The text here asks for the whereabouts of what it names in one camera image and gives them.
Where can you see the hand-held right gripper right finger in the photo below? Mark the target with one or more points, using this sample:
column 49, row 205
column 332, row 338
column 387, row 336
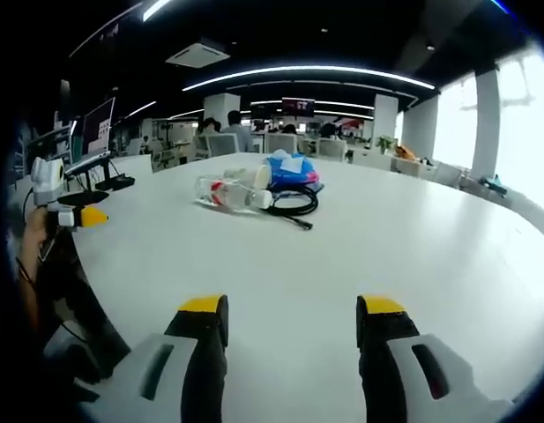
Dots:
column 399, row 365

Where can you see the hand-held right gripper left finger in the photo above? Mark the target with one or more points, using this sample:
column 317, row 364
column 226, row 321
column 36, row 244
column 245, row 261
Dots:
column 174, row 365

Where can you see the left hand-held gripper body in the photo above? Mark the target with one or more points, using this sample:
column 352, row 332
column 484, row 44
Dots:
column 46, row 180

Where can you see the clear plastic bottle red label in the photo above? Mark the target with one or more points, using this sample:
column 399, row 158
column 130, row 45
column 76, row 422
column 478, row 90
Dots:
column 227, row 196

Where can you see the blue plastic packet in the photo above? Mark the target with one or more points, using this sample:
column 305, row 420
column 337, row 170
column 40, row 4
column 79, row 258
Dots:
column 293, row 169

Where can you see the person's left hand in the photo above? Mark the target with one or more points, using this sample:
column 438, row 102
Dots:
column 33, row 233

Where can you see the black laptop stand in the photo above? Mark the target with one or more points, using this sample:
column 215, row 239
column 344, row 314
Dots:
column 108, row 178

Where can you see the open laptop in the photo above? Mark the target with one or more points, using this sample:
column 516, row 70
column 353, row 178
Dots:
column 95, row 132

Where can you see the black wrist band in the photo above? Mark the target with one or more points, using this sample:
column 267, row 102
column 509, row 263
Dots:
column 24, row 271

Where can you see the white round table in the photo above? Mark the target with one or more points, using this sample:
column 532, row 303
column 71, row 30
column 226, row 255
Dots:
column 298, row 264

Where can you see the white office chair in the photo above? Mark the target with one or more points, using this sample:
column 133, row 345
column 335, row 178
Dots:
column 280, row 143
column 332, row 149
column 222, row 145

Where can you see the ceiling air conditioner unit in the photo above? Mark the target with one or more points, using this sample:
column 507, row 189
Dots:
column 197, row 55

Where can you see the straight ceiling light strip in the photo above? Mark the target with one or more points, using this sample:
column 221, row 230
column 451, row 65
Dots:
column 159, row 8

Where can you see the orange bag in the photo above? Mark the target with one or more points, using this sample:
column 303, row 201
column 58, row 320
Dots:
column 405, row 152

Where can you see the green potted plant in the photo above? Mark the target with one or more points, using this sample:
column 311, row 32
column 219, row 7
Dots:
column 386, row 143

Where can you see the hanging display screen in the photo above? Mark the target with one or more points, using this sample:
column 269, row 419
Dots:
column 299, row 107

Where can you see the long curved ceiling light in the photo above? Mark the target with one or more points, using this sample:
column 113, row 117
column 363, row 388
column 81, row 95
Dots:
column 307, row 70

